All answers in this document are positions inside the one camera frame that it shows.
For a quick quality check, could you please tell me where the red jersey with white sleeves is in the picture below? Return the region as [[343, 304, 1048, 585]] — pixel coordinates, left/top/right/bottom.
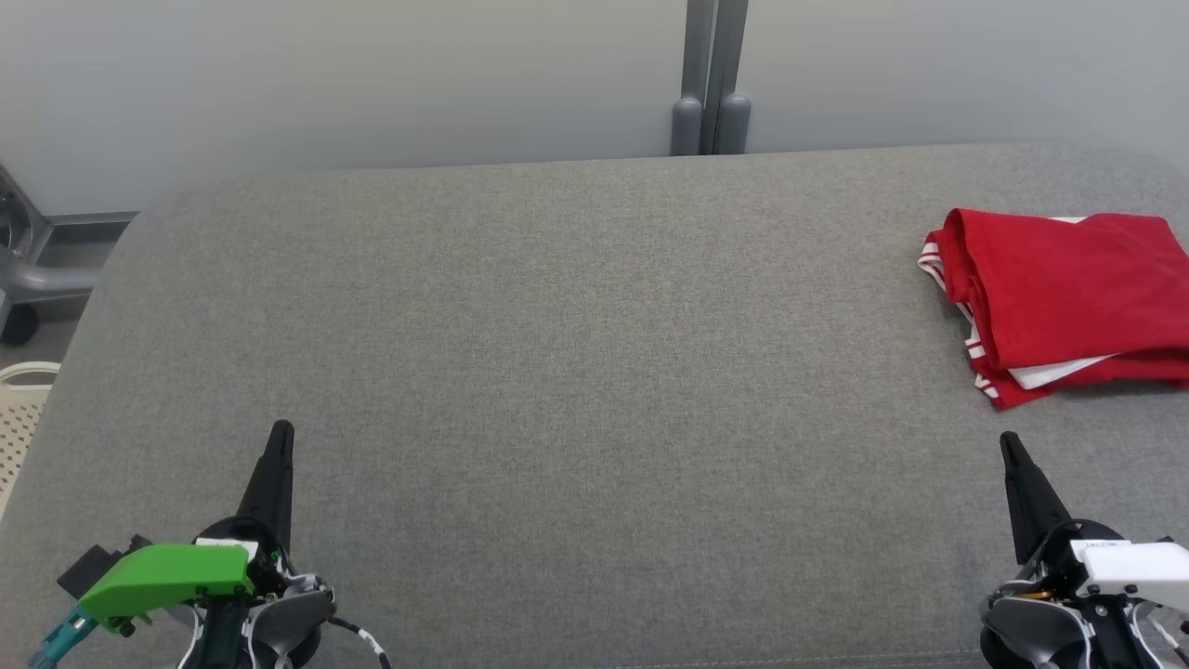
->
[[918, 208, 1189, 411]]

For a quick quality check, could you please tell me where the black cable with white tags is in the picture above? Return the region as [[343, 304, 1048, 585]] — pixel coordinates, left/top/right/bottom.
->
[[325, 613, 393, 669]]

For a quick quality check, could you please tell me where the cream perforated laundry basket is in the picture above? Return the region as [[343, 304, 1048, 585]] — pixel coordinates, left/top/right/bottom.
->
[[0, 362, 62, 521]]

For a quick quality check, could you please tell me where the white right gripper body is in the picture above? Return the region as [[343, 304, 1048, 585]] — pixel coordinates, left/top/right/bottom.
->
[[1020, 519, 1189, 615]]

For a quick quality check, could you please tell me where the grey partition post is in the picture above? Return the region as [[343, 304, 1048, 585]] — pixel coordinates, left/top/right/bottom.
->
[[671, 0, 716, 157], [701, 0, 752, 155]]

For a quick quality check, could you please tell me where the left arm cable, teal plug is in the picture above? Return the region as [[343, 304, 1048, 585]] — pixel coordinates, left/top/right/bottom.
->
[[26, 609, 103, 669]]

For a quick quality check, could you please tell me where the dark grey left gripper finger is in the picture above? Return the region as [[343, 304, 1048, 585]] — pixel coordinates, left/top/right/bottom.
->
[[234, 420, 297, 555]]

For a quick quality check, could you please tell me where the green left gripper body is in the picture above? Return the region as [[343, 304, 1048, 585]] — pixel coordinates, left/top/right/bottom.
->
[[76, 518, 290, 636]]

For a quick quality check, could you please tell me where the grey wheeled metal stand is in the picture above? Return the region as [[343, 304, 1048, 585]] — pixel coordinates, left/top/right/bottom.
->
[[0, 165, 141, 348]]

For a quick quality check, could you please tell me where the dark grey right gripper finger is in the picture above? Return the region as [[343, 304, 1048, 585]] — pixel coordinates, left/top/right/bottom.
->
[[999, 431, 1071, 566]]

